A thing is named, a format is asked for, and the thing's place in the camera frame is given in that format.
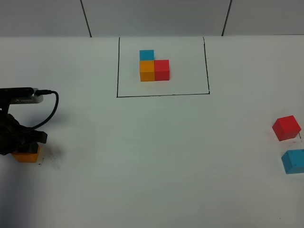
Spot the white template sheet black border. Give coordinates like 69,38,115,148
117,36,210,98

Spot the black left camera cable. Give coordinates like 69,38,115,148
21,89,59,133

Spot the red template block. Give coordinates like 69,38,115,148
154,60,170,81

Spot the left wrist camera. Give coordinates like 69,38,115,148
0,87,43,105

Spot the orange template block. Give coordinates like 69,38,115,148
139,60,155,82

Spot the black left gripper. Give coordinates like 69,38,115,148
0,113,48,155

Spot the blue template block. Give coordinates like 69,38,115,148
139,50,154,61

